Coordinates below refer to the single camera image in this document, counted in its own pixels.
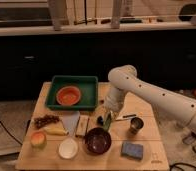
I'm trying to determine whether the green pepper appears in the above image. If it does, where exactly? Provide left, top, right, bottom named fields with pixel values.
left=103, top=112, right=112, bottom=131

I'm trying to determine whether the yellow banana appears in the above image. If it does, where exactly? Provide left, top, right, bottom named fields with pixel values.
left=44, top=128, right=68, bottom=136

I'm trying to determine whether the black cable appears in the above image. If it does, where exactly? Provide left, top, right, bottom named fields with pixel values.
left=0, top=109, right=24, bottom=147

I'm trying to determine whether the orange bowl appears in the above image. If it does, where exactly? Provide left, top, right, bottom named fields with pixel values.
left=56, top=86, right=81, bottom=106

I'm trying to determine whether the green plastic tray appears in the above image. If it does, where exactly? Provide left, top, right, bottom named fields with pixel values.
left=45, top=75, right=98, bottom=111

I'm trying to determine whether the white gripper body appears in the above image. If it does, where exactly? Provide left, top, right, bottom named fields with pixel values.
left=104, top=92, right=125, bottom=113

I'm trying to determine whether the bunch of dark grapes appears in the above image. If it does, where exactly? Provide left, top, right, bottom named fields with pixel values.
left=34, top=115, right=59, bottom=129

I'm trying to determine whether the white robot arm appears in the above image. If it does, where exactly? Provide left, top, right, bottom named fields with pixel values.
left=104, top=65, right=196, bottom=133

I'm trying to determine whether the orange green fruit toy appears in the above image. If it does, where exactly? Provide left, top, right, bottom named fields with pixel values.
left=30, top=131, right=46, bottom=148

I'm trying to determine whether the white plate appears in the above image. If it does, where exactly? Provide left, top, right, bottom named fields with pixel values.
left=58, top=138, right=78, bottom=159

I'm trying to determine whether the wooden block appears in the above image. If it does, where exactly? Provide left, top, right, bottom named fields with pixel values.
left=75, top=115, right=89, bottom=137

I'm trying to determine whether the purple bowl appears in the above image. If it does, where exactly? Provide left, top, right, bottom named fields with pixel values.
left=84, top=127, right=112, bottom=155

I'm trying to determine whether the blue sponge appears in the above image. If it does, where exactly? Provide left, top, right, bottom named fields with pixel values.
left=121, top=141, right=143, bottom=160

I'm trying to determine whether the metal cup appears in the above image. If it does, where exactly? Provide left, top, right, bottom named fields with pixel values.
left=129, top=117, right=144, bottom=134

